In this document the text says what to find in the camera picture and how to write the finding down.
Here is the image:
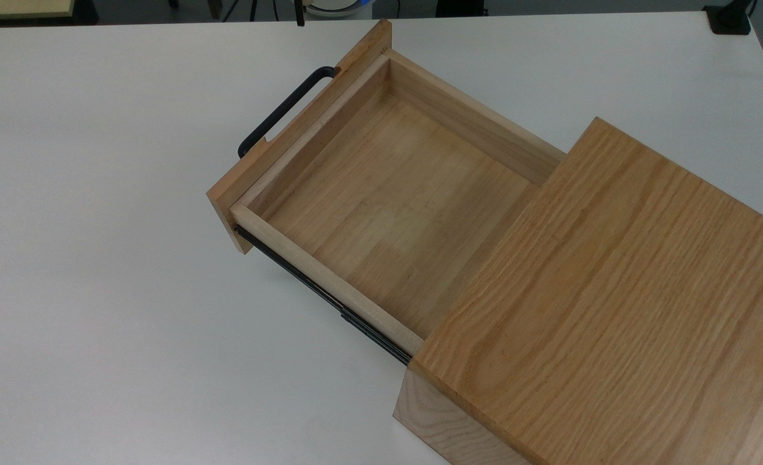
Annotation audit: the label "wooden sliding drawer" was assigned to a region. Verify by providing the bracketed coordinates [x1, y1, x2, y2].
[206, 19, 567, 357]

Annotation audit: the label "black metal drawer handle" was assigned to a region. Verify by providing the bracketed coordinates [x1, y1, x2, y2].
[237, 66, 342, 160]

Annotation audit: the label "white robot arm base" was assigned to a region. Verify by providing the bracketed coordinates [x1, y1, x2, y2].
[304, 0, 374, 18]

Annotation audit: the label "black tripod legs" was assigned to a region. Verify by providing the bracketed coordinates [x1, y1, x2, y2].
[222, 0, 306, 28]

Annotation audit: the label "black background box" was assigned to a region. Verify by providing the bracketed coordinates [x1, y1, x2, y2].
[435, 0, 486, 17]

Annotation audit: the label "oak wooden cabinet box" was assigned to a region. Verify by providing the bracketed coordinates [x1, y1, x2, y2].
[392, 117, 763, 465]

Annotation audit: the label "beige background table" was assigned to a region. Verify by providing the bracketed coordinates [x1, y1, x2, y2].
[0, 0, 76, 21]

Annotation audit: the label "black drawer slide rail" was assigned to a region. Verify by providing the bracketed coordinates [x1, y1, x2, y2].
[234, 223, 415, 366]

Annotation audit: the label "black table clamp mount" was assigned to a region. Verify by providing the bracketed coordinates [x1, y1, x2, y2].
[703, 0, 757, 36]

